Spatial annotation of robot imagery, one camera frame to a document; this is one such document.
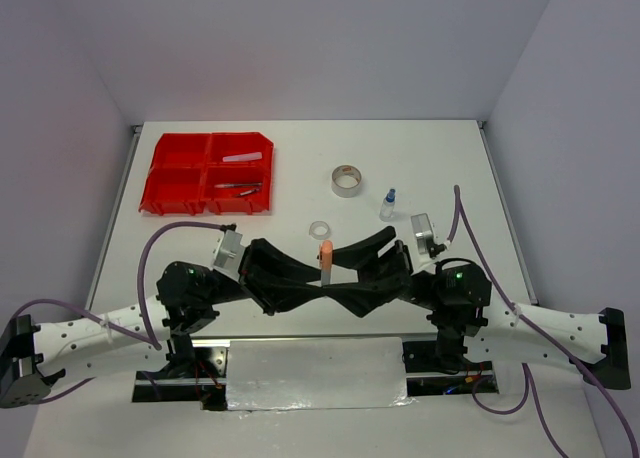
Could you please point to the teal ink pen refill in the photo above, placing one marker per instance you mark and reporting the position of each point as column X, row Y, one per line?
column 237, row 185

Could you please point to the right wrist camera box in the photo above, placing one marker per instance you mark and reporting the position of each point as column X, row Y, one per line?
column 428, row 248

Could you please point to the small clear tape roll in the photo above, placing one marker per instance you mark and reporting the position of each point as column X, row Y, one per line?
column 319, row 230

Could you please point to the orange highlighter cap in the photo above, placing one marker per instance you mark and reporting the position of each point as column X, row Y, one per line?
column 326, row 256

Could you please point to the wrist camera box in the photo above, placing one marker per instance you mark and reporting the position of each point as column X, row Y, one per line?
column 227, row 256
column 428, row 248

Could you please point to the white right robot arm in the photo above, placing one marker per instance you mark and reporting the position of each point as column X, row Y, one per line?
column 474, row 320

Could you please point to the red four-compartment bin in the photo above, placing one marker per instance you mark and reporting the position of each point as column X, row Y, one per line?
column 185, row 166

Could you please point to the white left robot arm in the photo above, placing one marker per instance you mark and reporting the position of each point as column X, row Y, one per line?
column 154, row 332

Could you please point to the orange-tipped clear highlighter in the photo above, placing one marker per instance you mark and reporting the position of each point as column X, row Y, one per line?
column 325, row 277

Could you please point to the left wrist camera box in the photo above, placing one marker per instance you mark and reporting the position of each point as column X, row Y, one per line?
column 227, row 256

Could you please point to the large clear tape roll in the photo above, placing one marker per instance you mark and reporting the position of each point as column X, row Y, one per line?
column 346, row 181

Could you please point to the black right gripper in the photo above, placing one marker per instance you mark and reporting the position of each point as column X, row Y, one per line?
column 360, row 298

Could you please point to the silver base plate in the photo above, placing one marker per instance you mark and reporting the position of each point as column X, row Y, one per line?
column 312, row 374

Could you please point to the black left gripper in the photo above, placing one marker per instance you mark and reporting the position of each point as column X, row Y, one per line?
column 263, row 258

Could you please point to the pink highlighter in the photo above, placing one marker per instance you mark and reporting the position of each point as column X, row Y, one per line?
column 245, row 157

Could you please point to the blue-capped spray bottle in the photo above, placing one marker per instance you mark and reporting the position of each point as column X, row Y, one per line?
column 388, row 205

